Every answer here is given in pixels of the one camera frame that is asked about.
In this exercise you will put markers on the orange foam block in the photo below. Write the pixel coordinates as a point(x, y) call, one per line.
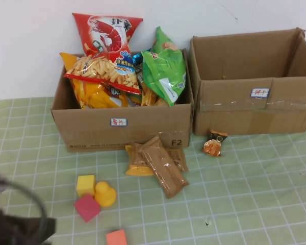
point(116, 238)

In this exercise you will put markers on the yellow glossy chips bag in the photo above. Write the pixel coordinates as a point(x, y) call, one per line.
point(104, 100)

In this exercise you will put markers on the dark orange fries snack bag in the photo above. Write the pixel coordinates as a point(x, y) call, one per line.
point(150, 98)

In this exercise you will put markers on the pink foam cube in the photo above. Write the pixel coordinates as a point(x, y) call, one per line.
point(88, 208)

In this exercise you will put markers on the yellow fries chips bag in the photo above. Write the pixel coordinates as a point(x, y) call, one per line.
point(79, 97)

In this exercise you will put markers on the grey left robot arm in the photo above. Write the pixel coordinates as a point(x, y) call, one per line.
point(15, 228)

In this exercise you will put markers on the brown printed biscuit pack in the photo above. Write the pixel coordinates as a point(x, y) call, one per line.
point(179, 159)

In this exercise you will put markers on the red shrimp chips bag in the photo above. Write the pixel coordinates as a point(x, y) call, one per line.
point(109, 33)

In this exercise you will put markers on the long plain brown snack pack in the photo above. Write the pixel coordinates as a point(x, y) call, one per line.
point(165, 173)

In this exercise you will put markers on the yellow cracker pack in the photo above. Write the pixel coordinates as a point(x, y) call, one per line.
point(137, 170)

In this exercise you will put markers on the white label on plain box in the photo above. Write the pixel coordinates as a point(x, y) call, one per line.
point(259, 92)

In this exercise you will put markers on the large plain cardboard box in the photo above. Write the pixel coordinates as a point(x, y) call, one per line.
point(232, 120)

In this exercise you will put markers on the green snack bag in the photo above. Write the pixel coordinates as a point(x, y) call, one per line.
point(165, 69)

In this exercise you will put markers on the yellow rubber duck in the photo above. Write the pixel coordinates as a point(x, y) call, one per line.
point(105, 196)

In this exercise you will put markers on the small orange black snack packet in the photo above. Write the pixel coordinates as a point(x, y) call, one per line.
point(214, 148)

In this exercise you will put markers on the blue foil snack bag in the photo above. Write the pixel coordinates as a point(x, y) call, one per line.
point(136, 57)

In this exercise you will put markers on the cardboard box printed F2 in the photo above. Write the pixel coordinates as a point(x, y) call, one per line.
point(91, 132)

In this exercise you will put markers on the yellow foam cube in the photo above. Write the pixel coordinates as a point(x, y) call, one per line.
point(85, 185)

